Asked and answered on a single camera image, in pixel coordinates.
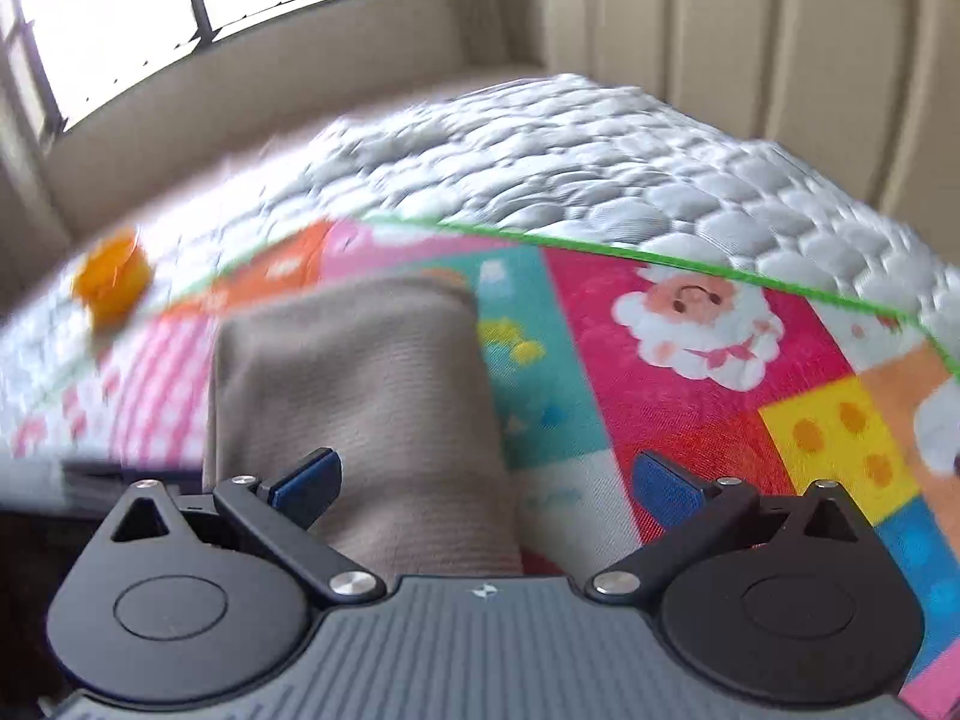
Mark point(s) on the beige padded headboard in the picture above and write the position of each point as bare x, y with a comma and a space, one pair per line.
750, 37

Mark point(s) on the colourful printed play mat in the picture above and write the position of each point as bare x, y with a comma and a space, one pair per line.
675, 405

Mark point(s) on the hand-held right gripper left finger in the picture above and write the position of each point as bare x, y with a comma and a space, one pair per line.
307, 483

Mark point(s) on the striped beige garment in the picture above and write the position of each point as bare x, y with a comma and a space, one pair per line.
360, 390

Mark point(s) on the orange plastic container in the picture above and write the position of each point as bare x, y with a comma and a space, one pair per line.
111, 279

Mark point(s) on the barred window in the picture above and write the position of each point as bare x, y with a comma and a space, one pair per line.
150, 7

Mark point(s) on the white quilted mattress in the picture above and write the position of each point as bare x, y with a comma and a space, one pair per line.
570, 157

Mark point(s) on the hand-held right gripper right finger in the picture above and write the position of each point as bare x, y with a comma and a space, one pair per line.
663, 492

